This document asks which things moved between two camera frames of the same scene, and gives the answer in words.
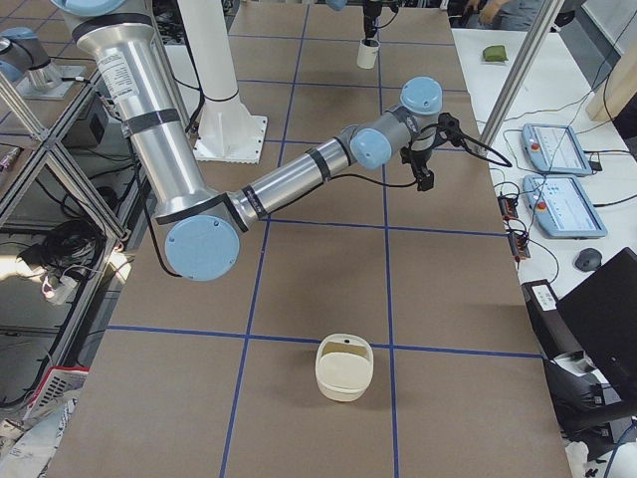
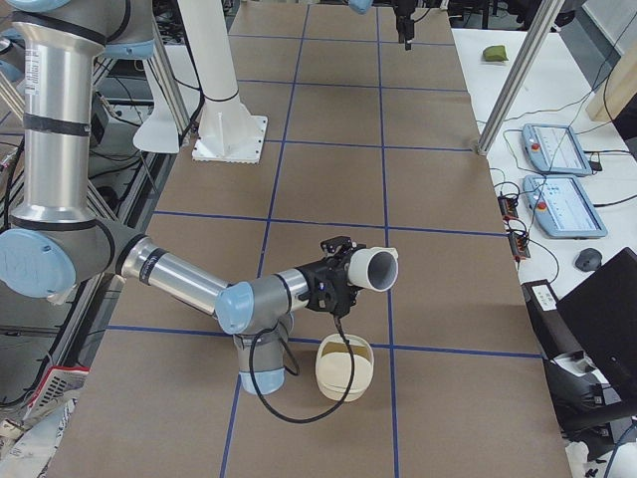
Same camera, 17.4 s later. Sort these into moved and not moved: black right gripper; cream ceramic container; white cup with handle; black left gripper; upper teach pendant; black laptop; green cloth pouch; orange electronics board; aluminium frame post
Moved: black right gripper; white cup with handle; black left gripper
Not moved: orange electronics board; cream ceramic container; green cloth pouch; black laptop; upper teach pendant; aluminium frame post
